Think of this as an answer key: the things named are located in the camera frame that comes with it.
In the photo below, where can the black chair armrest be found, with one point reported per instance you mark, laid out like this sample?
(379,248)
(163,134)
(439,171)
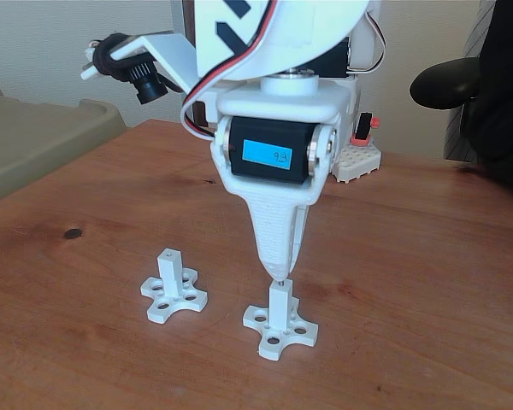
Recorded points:
(444,83)

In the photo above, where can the orange and black clamp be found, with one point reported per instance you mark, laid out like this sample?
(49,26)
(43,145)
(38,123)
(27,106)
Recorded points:
(363,128)

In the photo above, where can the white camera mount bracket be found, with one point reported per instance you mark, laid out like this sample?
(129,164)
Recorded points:
(171,51)

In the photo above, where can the person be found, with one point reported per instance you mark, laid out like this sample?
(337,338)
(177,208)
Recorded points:
(508,85)

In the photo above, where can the white post stand with holes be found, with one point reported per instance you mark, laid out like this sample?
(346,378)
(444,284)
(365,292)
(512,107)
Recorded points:
(279,307)
(169,273)

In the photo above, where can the grey striped cloth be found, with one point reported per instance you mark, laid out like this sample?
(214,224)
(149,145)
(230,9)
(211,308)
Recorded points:
(455,132)

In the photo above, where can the beige plastic bin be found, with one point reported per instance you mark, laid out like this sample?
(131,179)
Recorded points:
(34,132)

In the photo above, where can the small black camera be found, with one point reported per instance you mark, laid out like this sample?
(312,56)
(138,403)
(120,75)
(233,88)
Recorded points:
(149,85)

